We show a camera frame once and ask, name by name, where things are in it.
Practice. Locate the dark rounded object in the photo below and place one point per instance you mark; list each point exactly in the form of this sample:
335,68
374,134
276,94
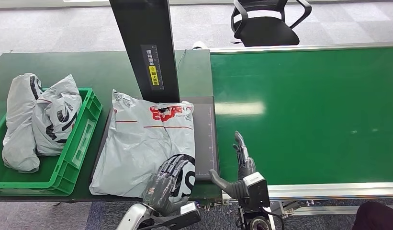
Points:
377,219

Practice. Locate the black inbound scanner machine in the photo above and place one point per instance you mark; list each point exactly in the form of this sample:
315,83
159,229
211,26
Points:
205,143

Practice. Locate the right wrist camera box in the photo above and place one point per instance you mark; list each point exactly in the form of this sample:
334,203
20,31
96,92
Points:
258,190

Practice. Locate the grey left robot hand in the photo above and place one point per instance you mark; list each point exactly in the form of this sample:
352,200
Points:
161,190

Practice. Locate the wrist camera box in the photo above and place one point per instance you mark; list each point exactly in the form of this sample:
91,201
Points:
258,190
186,216

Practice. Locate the green plastic crate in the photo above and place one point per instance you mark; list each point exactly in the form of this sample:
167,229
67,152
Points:
85,127

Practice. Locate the large grey courier package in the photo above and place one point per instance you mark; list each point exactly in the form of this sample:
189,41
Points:
136,143

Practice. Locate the tall grey courier package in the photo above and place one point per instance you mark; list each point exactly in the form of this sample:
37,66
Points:
21,127

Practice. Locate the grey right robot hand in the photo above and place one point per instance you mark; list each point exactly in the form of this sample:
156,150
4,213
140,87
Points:
240,189

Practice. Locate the yellow label sticker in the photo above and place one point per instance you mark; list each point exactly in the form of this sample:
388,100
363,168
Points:
154,76

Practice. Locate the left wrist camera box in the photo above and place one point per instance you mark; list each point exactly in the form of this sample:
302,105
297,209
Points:
186,216

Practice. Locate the black office chair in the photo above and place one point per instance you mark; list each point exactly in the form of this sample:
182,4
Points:
266,32

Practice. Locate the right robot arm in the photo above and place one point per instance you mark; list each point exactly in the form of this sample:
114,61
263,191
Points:
258,223

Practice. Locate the crumpled grey courier package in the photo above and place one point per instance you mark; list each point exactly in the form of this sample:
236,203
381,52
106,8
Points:
51,105

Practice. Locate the green conveyor belt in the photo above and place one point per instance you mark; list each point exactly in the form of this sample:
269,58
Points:
310,127

